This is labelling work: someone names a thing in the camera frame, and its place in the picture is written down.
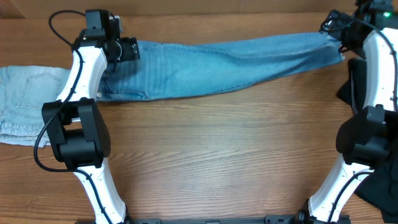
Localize medium blue jeans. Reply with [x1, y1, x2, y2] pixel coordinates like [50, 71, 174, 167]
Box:
[97, 32, 343, 101]

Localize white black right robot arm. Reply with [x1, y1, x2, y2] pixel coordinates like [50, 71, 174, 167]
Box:
[264, 1, 397, 223]

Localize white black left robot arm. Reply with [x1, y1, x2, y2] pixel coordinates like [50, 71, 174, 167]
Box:
[37, 9, 140, 223]

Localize folded light blue jeans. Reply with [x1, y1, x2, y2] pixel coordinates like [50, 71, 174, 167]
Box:
[1, 65, 70, 146]

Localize black cloth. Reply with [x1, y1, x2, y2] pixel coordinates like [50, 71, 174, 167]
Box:
[336, 58, 397, 223]

